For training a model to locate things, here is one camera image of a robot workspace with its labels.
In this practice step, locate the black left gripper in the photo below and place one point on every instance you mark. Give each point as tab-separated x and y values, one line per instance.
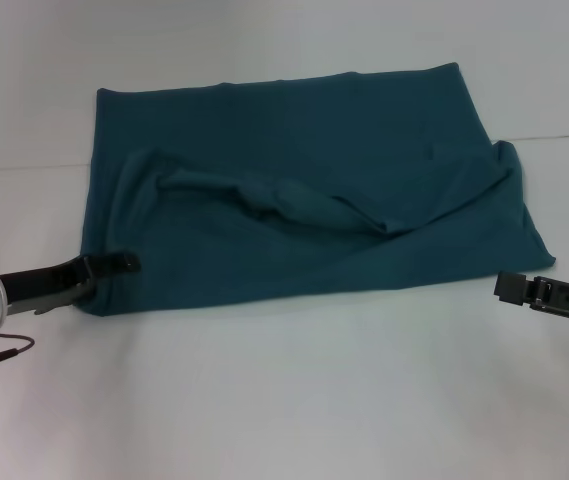
39	285

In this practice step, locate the blue t-shirt with pink print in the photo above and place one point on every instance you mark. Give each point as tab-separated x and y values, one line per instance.
289	165

